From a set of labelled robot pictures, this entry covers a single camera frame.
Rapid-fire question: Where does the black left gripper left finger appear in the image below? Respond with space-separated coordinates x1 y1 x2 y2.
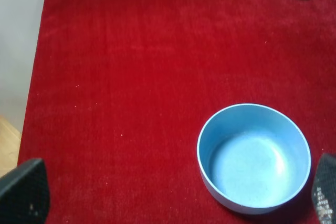
1 158 50 223

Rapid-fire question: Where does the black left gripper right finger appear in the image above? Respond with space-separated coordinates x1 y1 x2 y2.
311 153 335 224

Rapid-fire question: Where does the blue bowl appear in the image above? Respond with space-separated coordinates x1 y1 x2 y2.
196 103 311 215

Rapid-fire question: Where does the red velvet table cloth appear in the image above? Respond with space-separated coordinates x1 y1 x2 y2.
18 0 335 223

